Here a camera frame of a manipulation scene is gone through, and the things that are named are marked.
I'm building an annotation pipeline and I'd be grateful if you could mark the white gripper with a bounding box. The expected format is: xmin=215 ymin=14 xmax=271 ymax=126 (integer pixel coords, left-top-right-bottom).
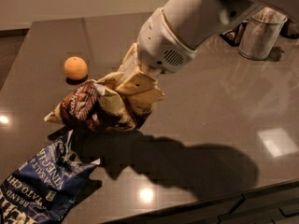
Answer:
xmin=116 ymin=8 xmax=197 ymax=110

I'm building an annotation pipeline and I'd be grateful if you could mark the brown chip bag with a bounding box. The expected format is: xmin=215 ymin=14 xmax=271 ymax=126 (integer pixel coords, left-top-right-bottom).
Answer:
xmin=44 ymin=72 xmax=158 ymax=133

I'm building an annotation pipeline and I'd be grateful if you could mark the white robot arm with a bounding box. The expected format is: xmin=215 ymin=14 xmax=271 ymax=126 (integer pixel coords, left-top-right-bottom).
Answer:
xmin=116 ymin=0 xmax=299 ymax=107

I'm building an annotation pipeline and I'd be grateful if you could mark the blue chip bag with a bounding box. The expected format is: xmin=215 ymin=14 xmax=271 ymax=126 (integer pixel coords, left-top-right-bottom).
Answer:
xmin=0 ymin=132 xmax=101 ymax=224

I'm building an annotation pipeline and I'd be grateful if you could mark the orange fruit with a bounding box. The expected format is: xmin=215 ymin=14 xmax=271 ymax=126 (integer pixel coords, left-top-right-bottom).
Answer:
xmin=64 ymin=56 xmax=88 ymax=80

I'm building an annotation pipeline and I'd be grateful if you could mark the metal utensil cup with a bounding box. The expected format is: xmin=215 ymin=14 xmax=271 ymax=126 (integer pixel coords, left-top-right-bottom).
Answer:
xmin=238 ymin=7 xmax=287 ymax=61

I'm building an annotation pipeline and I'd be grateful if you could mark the black wire napkin holder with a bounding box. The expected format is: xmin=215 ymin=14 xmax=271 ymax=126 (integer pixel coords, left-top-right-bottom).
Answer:
xmin=220 ymin=20 xmax=248 ymax=47

